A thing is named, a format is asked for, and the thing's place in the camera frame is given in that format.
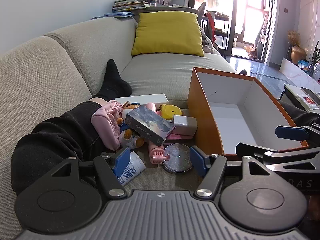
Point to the person's right black sock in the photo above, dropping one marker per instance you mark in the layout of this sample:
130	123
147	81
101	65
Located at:
243	72

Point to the red panda plush toy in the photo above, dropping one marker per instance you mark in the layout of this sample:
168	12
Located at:
128	136

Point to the blue paper folder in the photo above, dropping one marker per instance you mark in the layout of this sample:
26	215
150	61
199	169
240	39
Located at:
115	15

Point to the person's leg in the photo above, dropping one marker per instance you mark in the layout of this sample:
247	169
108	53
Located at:
302	116
55	135

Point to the dark photo card box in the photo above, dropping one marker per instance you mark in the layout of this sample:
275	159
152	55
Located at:
150	125

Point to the beige fabric sofa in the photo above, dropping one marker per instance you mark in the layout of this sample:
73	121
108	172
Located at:
37	67

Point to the person's left leg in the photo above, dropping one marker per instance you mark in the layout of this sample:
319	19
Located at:
55	135

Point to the red garment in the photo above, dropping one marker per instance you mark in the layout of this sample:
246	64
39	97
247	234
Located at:
211	26

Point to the person's right leg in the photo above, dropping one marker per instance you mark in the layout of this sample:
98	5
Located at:
302	116

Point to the grey checkered cushion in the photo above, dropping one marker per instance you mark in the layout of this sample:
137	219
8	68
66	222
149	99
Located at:
203	36

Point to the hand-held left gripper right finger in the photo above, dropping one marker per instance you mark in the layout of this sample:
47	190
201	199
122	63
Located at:
198	161

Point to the gold vase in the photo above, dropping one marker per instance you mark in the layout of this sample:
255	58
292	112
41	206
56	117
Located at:
298	54

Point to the person's left black sock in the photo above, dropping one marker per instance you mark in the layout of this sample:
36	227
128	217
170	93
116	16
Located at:
112	82

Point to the green potted plant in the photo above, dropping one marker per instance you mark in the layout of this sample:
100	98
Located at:
315	60

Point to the dried flower bunch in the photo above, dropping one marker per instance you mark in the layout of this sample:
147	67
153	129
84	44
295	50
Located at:
293	37

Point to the person's black sock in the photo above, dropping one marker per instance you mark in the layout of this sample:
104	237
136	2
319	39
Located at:
243	72
112	82

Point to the black metal rack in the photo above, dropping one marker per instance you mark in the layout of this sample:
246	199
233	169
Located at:
222	30

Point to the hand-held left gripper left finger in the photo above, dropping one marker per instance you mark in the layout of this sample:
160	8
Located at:
123	160

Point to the long white box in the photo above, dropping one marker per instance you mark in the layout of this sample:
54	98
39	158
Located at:
147	98

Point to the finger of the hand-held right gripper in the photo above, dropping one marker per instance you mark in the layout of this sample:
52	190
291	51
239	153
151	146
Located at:
257	151
287	132

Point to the pink box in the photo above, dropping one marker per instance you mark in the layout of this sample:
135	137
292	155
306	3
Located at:
178	137

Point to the white cream tube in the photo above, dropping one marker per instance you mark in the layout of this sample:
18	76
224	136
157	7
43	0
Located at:
135	168

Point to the orange cardboard box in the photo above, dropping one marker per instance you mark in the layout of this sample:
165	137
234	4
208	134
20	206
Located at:
202	112

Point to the white power adapter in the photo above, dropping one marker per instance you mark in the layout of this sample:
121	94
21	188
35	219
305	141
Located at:
183	126

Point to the red and white packet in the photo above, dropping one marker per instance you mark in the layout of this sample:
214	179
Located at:
307	101

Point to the white marble cabinet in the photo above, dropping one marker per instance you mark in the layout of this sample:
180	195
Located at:
295	71

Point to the round glitter compact mirror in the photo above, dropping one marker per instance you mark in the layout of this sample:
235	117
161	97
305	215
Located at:
178	161

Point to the yellow tape measure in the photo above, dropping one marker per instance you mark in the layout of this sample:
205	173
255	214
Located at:
170	110

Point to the coffee table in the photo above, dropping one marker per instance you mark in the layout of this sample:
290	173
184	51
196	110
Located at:
295	92

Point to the stack of books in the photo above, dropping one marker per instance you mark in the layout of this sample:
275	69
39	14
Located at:
131	4

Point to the yellow cushion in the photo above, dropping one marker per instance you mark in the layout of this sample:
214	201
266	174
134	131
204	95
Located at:
167	35

